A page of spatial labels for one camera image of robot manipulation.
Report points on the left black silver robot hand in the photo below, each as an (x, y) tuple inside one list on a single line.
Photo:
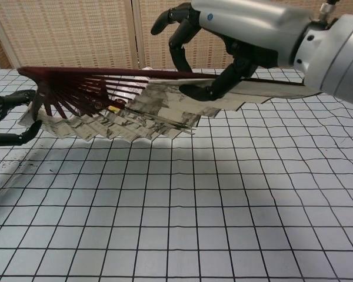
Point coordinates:
[(9, 139)]

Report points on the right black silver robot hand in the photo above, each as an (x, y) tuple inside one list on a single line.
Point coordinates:
[(253, 23)]

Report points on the red ribbed paper folding fan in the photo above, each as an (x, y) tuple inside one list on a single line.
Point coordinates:
[(164, 111)]

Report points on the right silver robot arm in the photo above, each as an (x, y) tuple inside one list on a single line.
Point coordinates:
[(338, 55)]

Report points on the woven folding screen panel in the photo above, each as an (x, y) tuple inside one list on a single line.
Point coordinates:
[(70, 32), (211, 50)]

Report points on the blue grid tablecloth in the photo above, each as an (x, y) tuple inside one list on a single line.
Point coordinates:
[(176, 205)]

